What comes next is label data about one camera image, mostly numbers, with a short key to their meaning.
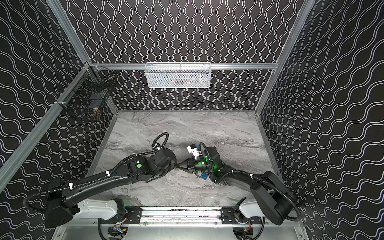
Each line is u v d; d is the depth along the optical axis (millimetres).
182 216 762
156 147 670
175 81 949
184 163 734
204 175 878
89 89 972
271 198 429
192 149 761
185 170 715
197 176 878
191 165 683
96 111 816
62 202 396
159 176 630
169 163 567
